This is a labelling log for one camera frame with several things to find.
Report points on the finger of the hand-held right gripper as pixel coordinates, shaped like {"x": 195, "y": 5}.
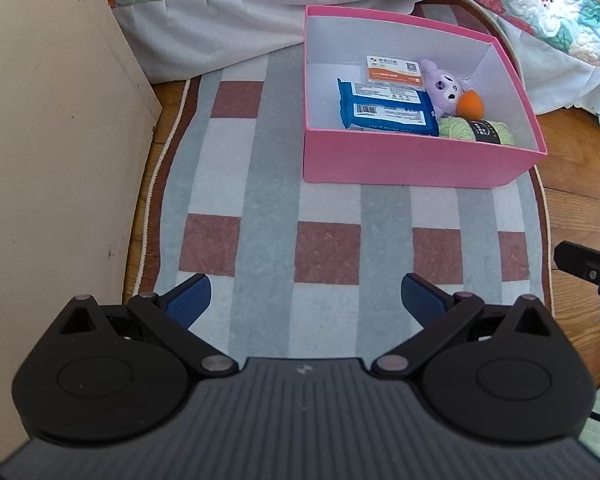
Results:
{"x": 575, "y": 257}

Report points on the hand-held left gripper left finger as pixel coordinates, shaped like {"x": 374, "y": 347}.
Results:
{"x": 190, "y": 297}

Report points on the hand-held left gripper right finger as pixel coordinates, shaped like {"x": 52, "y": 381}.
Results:
{"x": 422, "y": 300}

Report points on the pink cardboard box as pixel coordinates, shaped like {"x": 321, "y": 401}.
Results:
{"x": 405, "y": 165}

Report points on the green yarn ball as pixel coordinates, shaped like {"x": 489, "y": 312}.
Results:
{"x": 452, "y": 129}

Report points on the orange ball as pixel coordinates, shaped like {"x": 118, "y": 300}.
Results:
{"x": 469, "y": 106}

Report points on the blue wet wipes pack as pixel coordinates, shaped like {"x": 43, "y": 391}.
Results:
{"x": 385, "y": 110}

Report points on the purple plush toy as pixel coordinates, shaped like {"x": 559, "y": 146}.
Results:
{"x": 442, "y": 87}

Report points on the clear plastic box orange label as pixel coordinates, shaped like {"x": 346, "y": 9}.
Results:
{"x": 392, "y": 72}

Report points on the checkered rug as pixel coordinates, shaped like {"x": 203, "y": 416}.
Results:
{"x": 265, "y": 200}

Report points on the beige cabinet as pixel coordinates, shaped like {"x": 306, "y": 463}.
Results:
{"x": 45, "y": 135}

